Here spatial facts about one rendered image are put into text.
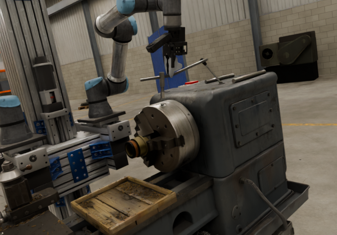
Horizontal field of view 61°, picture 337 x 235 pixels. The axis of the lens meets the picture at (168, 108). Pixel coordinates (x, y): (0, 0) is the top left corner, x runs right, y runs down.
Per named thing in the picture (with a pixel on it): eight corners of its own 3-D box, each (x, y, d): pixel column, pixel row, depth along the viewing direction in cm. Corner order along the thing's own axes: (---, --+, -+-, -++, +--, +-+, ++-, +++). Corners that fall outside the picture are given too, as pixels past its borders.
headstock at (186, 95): (223, 132, 200) (214, 76, 194) (289, 138, 163) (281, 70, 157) (157, 163, 163) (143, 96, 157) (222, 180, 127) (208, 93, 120)
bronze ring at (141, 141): (138, 132, 130) (121, 138, 124) (150, 134, 123) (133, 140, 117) (142, 151, 132) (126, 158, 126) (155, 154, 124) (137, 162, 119)
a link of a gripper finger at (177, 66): (183, 77, 124) (183, 55, 122) (171, 79, 122) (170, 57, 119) (180, 76, 127) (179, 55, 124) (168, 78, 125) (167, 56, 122)
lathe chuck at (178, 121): (151, 151, 153) (148, 95, 142) (194, 175, 130) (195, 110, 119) (137, 157, 147) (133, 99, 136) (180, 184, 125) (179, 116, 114)
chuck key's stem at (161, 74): (161, 98, 125) (160, 73, 121) (159, 97, 127) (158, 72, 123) (166, 98, 126) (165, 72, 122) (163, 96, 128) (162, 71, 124)
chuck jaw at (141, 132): (155, 134, 135) (143, 112, 138) (160, 129, 131) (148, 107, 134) (136, 141, 128) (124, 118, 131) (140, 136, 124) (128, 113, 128)
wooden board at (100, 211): (129, 182, 143) (128, 174, 142) (177, 201, 115) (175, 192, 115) (71, 210, 124) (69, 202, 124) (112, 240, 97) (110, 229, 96)
